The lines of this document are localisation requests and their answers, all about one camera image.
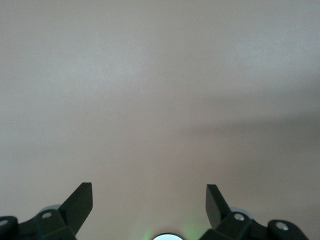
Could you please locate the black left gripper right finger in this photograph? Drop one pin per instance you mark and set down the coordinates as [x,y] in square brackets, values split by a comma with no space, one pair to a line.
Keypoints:
[216,210]

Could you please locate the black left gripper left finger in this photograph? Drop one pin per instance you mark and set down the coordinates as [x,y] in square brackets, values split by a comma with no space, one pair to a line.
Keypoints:
[77,207]

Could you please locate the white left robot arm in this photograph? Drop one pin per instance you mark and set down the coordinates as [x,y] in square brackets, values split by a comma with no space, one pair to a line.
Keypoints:
[167,237]

